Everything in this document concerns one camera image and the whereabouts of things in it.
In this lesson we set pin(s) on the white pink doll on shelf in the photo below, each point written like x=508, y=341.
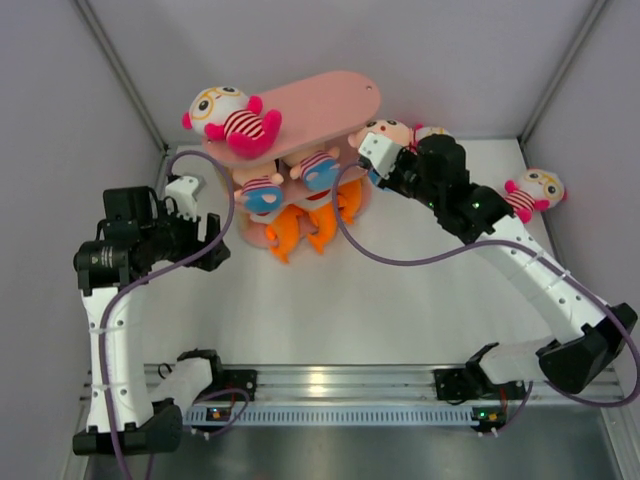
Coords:
x=227, y=114

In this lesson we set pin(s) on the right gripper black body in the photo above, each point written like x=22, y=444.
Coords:
x=406, y=181

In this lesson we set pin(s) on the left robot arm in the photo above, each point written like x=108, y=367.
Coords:
x=139, y=230

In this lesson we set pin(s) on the aluminium front frame rail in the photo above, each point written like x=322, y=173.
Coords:
x=395, y=383

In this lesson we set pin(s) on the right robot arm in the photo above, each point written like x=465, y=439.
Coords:
x=586, y=333

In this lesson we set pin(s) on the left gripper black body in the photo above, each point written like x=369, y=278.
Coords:
x=179, y=238

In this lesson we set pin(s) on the aluminium frame rail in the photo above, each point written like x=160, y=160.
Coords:
x=395, y=383
x=159, y=341

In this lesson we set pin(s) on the boy doll on middle shelf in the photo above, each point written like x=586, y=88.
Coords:
x=259, y=188

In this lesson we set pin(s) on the white slotted cable duct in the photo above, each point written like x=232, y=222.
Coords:
x=351, y=415

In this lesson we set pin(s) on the aluminium left frame rail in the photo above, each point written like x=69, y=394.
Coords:
x=159, y=341

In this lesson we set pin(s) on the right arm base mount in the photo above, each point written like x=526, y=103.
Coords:
x=459, y=385

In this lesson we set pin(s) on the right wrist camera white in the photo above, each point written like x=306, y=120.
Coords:
x=378, y=153

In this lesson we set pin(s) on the white pink doll back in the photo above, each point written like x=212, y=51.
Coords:
x=420, y=132

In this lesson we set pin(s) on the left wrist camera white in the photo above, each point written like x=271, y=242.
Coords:
x=181, y=195

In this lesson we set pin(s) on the orange shrimp plush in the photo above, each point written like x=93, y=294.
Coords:
x=287, y=230
x=322, y=216

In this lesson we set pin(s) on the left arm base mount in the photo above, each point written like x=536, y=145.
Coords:
x=245, y=379

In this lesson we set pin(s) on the pink three-tier toy shelf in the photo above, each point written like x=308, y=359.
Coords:
x=321, y=108

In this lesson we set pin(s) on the white pink doll right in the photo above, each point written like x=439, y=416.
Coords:
x=536, y=190

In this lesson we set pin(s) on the boy doll black hair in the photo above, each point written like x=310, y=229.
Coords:
x=393, y=129

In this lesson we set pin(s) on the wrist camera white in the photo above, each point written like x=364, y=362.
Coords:
x=378, y=153
x=181, y=195

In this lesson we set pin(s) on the boy doll striped shirt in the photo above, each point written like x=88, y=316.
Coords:
x=316, y=167

